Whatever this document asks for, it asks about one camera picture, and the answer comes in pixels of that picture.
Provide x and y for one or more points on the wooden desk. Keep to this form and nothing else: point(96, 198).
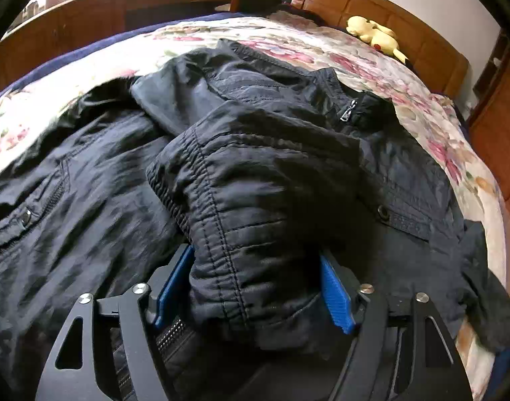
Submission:
point(92, 12)

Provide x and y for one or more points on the wooden wardrobe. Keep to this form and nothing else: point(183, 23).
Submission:
point(497, 133)

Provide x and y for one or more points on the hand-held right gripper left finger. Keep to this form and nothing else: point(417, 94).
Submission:
point(175, 284)

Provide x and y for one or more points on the wooden headboard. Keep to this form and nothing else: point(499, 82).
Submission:
point(342, 0)

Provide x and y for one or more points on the floral bed quilt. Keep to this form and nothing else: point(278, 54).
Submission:
point(71, 56)

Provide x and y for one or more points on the black jacket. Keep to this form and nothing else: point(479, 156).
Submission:
point(259, 167)

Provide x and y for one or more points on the floral blanket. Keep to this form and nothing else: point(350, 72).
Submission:
point(321, 50)

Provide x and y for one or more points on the yellow plush toy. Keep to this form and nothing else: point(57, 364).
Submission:
point(372, 29)

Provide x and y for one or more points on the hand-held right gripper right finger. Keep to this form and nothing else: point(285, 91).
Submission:
point(336, 296)

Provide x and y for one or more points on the dark grey cloth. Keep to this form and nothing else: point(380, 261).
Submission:
point(484, 292)

